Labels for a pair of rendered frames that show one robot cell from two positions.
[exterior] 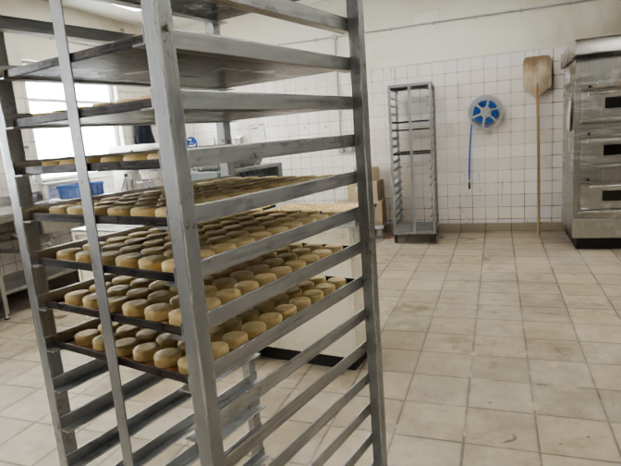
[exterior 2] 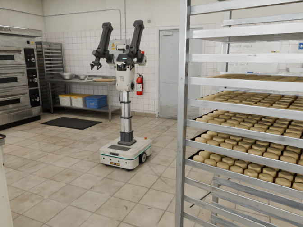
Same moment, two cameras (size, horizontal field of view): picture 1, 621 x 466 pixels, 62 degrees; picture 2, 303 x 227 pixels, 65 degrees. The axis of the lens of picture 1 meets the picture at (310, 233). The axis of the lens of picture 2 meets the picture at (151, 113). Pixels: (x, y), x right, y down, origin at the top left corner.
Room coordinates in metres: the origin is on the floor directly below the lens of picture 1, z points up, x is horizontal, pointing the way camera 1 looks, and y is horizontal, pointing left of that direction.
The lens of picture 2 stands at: (1.60, 1.21, 1.41)
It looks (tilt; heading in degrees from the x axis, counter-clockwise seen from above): 13 degrees down; 274
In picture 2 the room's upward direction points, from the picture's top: straight up
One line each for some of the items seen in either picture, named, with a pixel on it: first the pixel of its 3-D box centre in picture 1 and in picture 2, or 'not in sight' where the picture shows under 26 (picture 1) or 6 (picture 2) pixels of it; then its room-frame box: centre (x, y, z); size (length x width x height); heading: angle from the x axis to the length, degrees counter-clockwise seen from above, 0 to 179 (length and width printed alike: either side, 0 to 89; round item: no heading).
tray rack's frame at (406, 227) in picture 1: (414, 162); not in sight; (6.15, -1.31, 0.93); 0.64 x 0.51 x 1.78; 162
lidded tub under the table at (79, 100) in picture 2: not in sight; (82, 100); (3.77, -4.65, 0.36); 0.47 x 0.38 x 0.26; 70
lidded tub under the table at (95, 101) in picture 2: not in sight; (96, 101); (3.35, -4.49, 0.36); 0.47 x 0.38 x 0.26; 71
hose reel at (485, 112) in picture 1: (485, 141); not in sight; (6.21, -2.18, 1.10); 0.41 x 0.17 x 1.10; 70
